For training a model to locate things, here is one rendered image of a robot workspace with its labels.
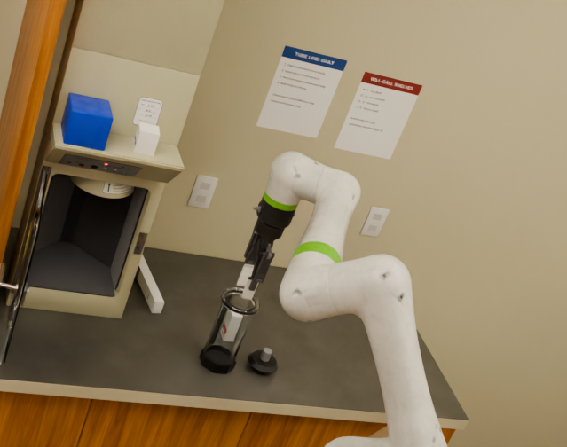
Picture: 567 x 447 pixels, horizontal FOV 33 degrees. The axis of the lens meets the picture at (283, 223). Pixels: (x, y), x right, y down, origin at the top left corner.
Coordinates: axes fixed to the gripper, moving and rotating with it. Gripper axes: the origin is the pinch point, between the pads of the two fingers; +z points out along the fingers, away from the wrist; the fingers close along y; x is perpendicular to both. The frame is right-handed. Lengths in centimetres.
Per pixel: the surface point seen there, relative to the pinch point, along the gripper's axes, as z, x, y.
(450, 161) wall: -22, 81, -58
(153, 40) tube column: -55, -40, -15
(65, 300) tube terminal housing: 24, -42, -15
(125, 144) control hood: -29, -40, -10
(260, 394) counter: 28.2, 10.8, 11.6
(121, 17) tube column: -59, -49, -15
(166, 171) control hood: -25.6, -29.5, -5.5
